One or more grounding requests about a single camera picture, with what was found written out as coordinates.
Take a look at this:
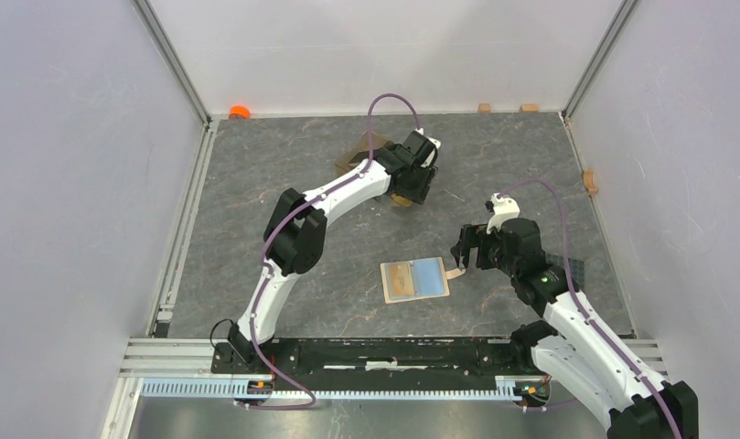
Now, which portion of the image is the gold VIP card stack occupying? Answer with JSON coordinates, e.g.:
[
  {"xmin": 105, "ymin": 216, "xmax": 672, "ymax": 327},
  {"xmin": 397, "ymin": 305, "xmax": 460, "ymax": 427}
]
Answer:
[{"xmin": 390, "ymin": 193, "xmax": 413, "ymax": 208}]

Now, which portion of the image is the beige leather card holder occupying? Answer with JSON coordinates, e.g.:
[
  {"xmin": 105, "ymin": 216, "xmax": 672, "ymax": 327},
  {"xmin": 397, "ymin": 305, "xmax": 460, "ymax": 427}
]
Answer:
[{"xmin": 380, "ymin": 257, "xmax": 466, "ymax": 304}]

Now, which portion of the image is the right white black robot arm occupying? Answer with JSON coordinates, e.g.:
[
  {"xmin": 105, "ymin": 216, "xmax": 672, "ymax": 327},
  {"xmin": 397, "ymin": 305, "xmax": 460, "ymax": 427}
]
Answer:
[{"xmin": 451, "ymin": 218, "xmax": 700, "ymax": 438}]

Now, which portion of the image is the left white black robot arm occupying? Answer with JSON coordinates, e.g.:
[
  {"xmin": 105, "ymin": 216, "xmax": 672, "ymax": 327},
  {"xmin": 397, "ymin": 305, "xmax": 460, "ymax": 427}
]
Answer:
[{"xmin": 228, "ymin": 129, "xmax": 441, "ymax": 373}]

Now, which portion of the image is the dark grey studded baseplate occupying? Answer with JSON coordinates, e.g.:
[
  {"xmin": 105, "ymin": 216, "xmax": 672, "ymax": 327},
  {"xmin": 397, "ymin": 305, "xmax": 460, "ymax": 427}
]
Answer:
[{"xmin": 545, "ymin": 252, "xmax": 587, "ymax": 286}]

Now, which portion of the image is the curved wooden block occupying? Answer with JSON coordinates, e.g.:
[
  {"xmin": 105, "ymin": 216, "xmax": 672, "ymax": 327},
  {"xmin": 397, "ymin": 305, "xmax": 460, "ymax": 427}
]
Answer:
[{"xmin": 582, "ymin": 169, "xmax": 599, "ymax": 197}]

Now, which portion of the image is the orange round cap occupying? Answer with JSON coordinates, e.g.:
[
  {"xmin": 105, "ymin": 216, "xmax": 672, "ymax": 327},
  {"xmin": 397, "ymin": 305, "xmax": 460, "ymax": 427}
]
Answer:
[{"xmin": 228, "ymin": 105, "xmax": 251, "ymax": 119}]

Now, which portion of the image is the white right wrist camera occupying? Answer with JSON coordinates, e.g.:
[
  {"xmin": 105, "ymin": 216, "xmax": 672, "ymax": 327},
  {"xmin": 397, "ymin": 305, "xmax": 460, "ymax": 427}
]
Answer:
[{"xmin": 487, "ymin": 193, "xmax": 520, "ymax": 233}]

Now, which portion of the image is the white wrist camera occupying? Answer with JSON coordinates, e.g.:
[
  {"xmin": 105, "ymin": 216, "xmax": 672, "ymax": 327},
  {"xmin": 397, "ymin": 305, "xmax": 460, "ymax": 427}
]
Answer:
[
  {"xmin": 414, "ymin": 128, "xmax": 441, "ymax": 168},
  {"xmin": 487, "ymin": 193, "xmax": 520, "ymax": 233}
]

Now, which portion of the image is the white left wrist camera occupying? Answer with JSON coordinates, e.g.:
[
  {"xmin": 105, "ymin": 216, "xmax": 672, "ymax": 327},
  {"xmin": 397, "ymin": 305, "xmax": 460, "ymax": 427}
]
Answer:
[{"xmin": 414, "ymin": 128, "xmax": 441, "ymax": 168}]

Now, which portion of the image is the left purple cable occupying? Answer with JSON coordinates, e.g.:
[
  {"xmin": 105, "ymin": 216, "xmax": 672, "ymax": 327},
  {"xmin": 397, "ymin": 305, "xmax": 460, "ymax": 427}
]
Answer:
[{"xmin": 248, "ymin": 92, "xmax": 425, "ymax": 412}]

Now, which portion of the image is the purple cable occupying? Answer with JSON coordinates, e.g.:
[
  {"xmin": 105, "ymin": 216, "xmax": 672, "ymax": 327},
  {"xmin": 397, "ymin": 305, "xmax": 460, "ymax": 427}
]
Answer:
[
  {"xmin": 248, "ymin": 92, "xmax": 425, "ymax": 412},
  {"xmin": 497, "ymin": 177, "xmax": 684, "ymax": 439}
]

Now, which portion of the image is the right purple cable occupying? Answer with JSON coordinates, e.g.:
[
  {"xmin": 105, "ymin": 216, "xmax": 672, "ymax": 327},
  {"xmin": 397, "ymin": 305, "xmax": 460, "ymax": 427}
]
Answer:
[{"xmin": 497, "ymin": 177, "xmax": 684, "ymax": 439}]

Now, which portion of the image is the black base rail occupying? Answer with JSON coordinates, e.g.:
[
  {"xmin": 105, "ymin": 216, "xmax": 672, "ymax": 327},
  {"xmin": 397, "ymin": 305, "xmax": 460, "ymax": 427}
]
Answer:
[{"xmin": 211, "ymin": 337, "xmax": 551, "ymax": 393}]

